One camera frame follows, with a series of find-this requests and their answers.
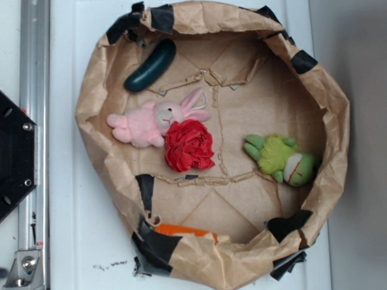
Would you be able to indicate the green plush frog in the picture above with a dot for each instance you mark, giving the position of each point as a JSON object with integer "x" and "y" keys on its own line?
{"x": 278, "y": 156}

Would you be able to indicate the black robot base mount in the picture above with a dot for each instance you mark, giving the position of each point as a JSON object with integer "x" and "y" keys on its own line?
{"x": 17, "y": 155}

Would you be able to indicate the dark green toy cucumber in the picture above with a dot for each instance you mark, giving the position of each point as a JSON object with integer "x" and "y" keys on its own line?
{"x": 153, "y": 67}

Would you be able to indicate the aluminium extrusion rail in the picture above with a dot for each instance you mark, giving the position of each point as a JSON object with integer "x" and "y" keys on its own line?
{"x": 33, "y": 211}

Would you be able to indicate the metal corner bracket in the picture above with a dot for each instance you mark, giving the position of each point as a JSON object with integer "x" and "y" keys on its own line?
{"x": 26, "y": 272}

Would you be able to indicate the orange toy carrot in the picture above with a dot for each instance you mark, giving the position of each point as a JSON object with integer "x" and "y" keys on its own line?
{"x": 171, "y": 230}

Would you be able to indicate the red crumpled paper flower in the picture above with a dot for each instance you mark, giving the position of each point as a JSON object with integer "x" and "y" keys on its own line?
{"x": 189, "y": 145}

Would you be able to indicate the brown paper bag bin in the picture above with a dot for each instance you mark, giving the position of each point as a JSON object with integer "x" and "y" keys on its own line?
{"x": 256, "y": 81}

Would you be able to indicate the pink plush bunny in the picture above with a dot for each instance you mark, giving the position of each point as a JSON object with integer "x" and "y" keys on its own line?
{"x": 147, "y": 125}

